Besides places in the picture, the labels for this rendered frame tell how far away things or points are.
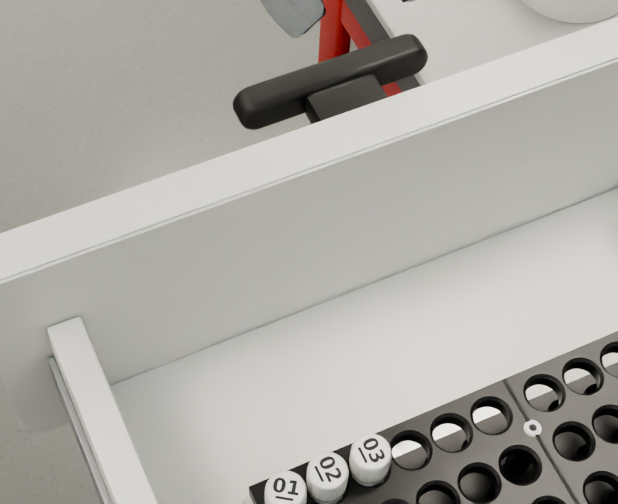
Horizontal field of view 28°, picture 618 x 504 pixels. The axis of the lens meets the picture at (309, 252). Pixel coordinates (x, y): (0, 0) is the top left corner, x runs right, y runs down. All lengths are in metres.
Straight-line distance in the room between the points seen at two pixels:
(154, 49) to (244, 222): 1.26
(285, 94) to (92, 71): 1.22
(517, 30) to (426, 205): 0.24
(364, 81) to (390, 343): 0.10
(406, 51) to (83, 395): 0.17
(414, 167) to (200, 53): 1.24
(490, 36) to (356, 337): 0.25
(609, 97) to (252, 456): 0.18
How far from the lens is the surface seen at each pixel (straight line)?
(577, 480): 0.40
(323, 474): 0.37
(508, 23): 0.68
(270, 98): 0.44
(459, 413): 0.40
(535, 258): 0.51
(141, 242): 0.40
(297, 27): 0.40
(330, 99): 0.45
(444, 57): 0.66
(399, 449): 0.45
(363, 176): 0.42
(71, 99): 1.63
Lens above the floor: 1.26
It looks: 58 degrees down
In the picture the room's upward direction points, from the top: 3 degrees clockwise
